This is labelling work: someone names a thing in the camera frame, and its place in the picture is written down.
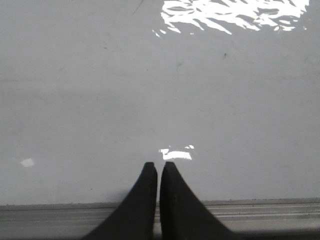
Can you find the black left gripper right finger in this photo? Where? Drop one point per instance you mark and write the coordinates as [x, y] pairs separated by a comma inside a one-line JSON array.
[[182, 215]]

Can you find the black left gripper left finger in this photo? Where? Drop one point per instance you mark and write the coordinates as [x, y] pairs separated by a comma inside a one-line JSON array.
[[134, 218]]

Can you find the white glossy whiteboard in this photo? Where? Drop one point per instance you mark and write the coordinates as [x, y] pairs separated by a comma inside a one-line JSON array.
[[90, 90]]

